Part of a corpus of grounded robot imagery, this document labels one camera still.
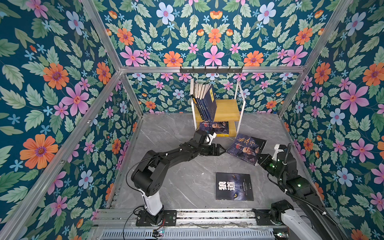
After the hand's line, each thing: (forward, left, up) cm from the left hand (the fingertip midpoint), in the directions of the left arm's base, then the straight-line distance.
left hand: (224, 148), depth 83 cm
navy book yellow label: (+18, +15, +22) cm, 32 cm away
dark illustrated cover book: (+21, -1, -7) cm, 22 cm away
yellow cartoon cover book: (+16, -3, -10) cm, 19 cm away
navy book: (+17, +13, +17) cm, 27 cm away
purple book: (-1, -13, +1) cm, 13 cm away
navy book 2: (+17, +10, +21) cm, 28 cm away
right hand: (-7, -15, +5) cm, 17 cm away
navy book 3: (+17, +7, +19) cm, 26 cm away
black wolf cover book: (-17, -2, -12) cm, 21 cm away
